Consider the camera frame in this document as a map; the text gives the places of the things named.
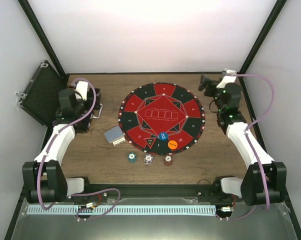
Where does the blue small blind button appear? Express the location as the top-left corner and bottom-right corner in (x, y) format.
(158, 132), (168, 141)

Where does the orange big blind button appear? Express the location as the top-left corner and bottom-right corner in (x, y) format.
(167, 140), (178, 150)

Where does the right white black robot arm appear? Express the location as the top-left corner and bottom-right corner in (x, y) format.
(198, 70), (287, 207)

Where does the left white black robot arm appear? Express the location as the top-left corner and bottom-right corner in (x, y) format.
(22, 86), (101, 204)

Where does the black poker case lid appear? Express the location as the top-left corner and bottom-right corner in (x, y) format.
(15, 60), (66, 127)

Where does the blue backed card deck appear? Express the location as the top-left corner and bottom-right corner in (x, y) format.
(104, 126), (126, 146)

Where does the round red black poker mat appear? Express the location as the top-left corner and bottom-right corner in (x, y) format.
(118, 82), (206, 156)

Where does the green blue chip stack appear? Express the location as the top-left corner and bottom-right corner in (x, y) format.
(127, 152), (137, 163)

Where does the chrome case handle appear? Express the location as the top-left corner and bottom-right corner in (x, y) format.
(90, 103), (103, 119)

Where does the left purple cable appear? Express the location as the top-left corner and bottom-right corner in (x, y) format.
(36, 77), (121, 222)

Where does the purple cable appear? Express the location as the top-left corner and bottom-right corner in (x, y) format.
(219, 73), (275, 221)
(36, 77), (121, 222)

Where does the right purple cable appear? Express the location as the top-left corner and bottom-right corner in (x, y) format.
(219, 73), (275, 221)

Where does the black front mounting rail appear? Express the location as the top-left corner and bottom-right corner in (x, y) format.
(62, 183), (244, 201)

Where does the light blue slotted rail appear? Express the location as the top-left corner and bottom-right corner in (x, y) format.
(27, 205), (216, 216)

